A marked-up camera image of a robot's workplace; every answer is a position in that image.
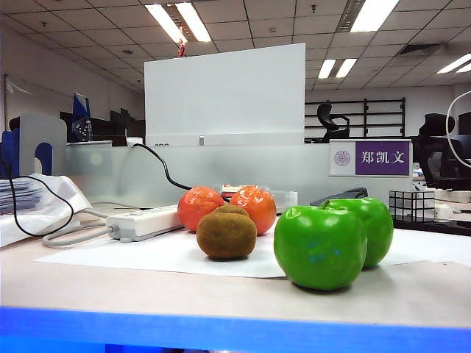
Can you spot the brown kiwi fruit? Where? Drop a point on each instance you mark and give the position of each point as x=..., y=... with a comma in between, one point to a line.
x=226, y=237
x=230, y=209

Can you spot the orange mandarin fruit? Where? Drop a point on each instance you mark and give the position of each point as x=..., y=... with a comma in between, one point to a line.
x=257, y=209
x=197, y=209

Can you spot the plain green apple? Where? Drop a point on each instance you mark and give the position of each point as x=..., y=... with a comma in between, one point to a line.
x=379, y=228

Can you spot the clear bottle with red label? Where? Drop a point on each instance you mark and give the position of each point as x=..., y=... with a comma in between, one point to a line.
x=287, y=198

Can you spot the white board panel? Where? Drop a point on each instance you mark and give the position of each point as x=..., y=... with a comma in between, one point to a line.
x=221, y=92

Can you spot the white power strip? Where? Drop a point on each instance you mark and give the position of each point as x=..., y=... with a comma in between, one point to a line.
x=147, y=222

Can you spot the white plug adapter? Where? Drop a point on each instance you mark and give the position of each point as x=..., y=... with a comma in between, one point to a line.
x=134, y=140

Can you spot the black stapler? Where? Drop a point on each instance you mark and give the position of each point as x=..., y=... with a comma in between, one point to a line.
x=346, y=194

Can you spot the green apple with blue marks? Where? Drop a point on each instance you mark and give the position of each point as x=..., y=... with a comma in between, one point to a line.
x=320, y=250

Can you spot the white paper sheet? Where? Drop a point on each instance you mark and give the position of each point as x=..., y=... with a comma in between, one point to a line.
x=147, y=253

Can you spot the frosted glass desk partition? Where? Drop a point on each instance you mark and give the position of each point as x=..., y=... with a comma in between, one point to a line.
x=110, y=173

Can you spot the dark background desk dividers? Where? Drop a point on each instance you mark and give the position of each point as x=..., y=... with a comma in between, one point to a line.
x=110, y=128

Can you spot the red hanging ornament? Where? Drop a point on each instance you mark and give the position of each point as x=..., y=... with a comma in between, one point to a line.
x=181, y=49

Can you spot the double ceiling light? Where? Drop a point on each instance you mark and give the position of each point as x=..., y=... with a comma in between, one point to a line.
x=456, y=63
x=176, y=22
x=325, y=68

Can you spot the purple white name sign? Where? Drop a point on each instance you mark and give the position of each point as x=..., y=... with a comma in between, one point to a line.
x=382, y=157

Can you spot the blue crystal trophy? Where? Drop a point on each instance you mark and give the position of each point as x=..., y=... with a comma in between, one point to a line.
x=81, y=117

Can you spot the silver mirror cube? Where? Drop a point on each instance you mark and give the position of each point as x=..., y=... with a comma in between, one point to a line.
x=412, y=204

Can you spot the black shelf rack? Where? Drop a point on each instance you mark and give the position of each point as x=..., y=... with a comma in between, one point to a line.
x=403, y=110

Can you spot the white plastic bag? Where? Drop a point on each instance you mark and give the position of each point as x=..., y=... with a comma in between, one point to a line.
x=55, y=198

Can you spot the grey blue file holder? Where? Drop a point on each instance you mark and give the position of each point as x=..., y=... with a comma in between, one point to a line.
x=40, y=128

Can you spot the black flat tray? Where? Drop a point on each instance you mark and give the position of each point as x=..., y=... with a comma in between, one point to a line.
x=434, y=226

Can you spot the black mesh office chair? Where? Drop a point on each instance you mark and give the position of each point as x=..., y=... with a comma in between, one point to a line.
x=438, y=125

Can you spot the small white block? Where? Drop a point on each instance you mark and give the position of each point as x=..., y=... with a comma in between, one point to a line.
x=444, y=211

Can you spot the wide ceiling light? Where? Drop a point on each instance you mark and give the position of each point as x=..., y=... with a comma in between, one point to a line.
x=375, y=14

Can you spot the stack of documents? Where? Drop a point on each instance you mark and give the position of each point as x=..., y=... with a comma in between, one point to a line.
x=18, y=195

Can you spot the ceiling air vent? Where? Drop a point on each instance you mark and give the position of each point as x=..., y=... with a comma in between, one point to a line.
x=419, y=49

